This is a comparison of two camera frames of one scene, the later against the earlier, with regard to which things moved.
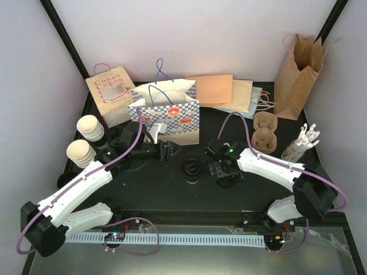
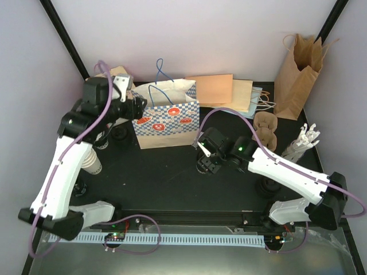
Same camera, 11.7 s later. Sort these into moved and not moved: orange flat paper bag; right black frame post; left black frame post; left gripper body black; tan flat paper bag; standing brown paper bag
Moved: left gripper body black
Not moved: orange flat paper bag; tan flat paper bag; standing brown paper bag; left black frame post; right black frame post
